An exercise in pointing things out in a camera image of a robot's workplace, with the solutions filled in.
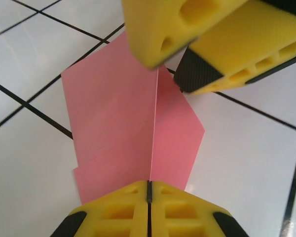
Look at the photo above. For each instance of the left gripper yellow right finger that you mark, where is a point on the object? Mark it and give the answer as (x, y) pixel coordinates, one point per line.
(187, 212)

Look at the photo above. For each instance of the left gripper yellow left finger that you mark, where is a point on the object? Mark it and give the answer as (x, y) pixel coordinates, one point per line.
(113, 212)

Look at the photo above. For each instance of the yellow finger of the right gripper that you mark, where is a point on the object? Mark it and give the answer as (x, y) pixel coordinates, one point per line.
(249, 49)
(162, 29)

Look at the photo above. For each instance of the pink paper sheet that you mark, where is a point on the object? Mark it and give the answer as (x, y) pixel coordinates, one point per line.
(113, 111)

